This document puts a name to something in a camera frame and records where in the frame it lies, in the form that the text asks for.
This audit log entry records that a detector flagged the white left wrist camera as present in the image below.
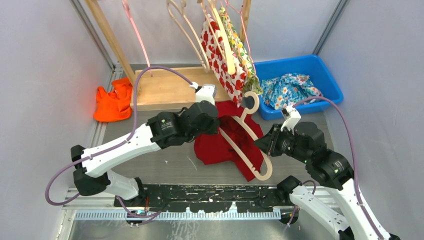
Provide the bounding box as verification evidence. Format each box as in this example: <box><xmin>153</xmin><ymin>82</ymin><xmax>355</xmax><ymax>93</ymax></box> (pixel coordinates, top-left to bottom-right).
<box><xmin>189</xmin><ymin>81</ymin><xmax>217</xmax><ymax>105</ymax></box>

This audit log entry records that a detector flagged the blue floral cloth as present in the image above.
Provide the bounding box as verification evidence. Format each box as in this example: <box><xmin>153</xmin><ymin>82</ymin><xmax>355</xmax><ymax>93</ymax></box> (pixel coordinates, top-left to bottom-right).
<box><xmin>260</xmin><ymin>73</ymin><xmax>323</xmax><ymax>110</ymax></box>

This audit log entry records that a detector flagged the wooden hanger rack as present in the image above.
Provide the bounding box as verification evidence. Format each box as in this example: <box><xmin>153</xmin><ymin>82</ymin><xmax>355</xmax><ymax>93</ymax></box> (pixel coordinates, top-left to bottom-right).
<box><xmin>86</xmin><ymin>0</ymin><xmax>231</xmax><ymax>111</ymax></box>

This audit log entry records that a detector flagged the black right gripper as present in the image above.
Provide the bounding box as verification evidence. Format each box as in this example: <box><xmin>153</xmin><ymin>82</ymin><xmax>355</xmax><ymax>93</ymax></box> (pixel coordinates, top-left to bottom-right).
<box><xmin>253</xmin><ymin>122</ymin><xmax>310</xmax><ymax>162</ymax></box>

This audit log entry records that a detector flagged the red poppy print cloth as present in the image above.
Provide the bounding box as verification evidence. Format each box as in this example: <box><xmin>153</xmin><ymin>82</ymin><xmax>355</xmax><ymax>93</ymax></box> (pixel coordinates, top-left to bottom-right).
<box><xmin>200</xmin><ymin>14</ymin><xmax>247</xmax><ymax>107</ymax></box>

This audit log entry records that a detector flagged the thin pink wire hanger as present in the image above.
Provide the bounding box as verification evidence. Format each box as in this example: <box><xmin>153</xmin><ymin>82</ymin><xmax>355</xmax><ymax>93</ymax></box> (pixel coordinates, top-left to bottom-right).
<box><xmin>224</xmin><ymin>0</ymin><xmax>256</xmax><ymax>70</ymax></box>

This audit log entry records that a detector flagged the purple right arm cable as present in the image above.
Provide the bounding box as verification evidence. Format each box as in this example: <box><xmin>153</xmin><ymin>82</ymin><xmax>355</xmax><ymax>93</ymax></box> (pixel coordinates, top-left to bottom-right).
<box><xmin>291</xmin><ymin>96</ymin><xmax>385</xmax><ymax>240</ymax></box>

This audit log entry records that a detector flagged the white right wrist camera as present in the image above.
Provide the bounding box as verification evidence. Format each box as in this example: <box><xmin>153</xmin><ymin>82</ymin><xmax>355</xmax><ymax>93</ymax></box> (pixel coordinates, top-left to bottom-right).
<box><xmin>280</xmin><ymin>105</ymin><xmax>301</xmax><ymax>131</ymax></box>

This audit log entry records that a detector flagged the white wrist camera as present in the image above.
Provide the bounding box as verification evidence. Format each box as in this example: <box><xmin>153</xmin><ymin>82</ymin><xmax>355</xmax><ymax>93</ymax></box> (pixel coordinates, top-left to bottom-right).
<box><xmin>280</xmin><ymin>105</ymin><xmax>301</xmax><ymax>131</ymax></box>
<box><xmin>189</xmin><ymin>81</ymin><xmax>217</xmax><ymax>105</ymax></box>

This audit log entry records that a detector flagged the dark red cloth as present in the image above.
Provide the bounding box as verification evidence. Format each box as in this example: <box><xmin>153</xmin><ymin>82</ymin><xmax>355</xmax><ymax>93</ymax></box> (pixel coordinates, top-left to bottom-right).
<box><xmin>194</xmin><ymin>100</ymin><xmax>263</xmax><ymax>182</ymax></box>

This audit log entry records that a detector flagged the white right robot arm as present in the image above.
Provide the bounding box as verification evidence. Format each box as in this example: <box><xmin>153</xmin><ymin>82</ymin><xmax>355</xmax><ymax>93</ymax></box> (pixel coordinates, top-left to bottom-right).
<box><xmin>254</xmin><ymin>122</ymin><xmax>399</xmax><ymax>240</ymax></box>

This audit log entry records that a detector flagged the lemon print skirt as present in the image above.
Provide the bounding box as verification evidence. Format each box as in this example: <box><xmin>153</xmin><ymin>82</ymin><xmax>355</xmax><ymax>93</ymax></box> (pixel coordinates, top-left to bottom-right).
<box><xmin>218</xmin><ymin>7</ymin><xmax>263</xmax><ymax>95</ymax></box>

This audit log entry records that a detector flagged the blue plastic bin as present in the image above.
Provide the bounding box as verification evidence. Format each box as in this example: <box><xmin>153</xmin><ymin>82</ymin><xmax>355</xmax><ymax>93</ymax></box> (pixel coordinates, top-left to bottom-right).
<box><xmin>254</xmin><ymin>54</ymin><xmax>344</xmax><ymax>121</ymax></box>

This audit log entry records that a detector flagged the orange cloth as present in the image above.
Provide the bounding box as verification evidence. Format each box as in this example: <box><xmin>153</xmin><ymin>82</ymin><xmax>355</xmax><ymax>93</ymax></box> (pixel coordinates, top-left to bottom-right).
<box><xmin>93</xmin><ymin>77</ymin><xmax>133</xmax><ymax>123</ymax></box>

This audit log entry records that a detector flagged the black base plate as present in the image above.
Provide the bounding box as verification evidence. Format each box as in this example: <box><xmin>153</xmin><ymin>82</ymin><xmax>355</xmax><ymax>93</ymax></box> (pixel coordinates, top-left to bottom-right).
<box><xmin>123</xmin><ymin>184</ymin><xmax>294</xmax><ymax>213</ymax></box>

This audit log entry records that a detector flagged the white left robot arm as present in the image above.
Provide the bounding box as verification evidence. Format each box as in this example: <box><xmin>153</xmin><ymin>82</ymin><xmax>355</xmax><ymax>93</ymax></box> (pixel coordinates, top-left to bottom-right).
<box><xmin>73</xmin><ymin>100</ymin><xmax>220</xmax><ymax>207</ymax></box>

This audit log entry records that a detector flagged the cream wooden hanger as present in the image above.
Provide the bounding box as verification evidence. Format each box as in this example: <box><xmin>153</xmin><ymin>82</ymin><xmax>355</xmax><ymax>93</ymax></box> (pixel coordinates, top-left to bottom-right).
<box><xmin>196</xmin><ymin>0</ymin><xmax>236</xmax><ymax>75</ymax></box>

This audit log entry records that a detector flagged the thick pink hanger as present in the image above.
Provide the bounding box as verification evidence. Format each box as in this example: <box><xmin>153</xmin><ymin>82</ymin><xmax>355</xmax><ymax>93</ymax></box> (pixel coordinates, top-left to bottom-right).
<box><xmin>121</xmin><ymin>0</ymin><xmax>151</xmax><ymax>67</ymax></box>

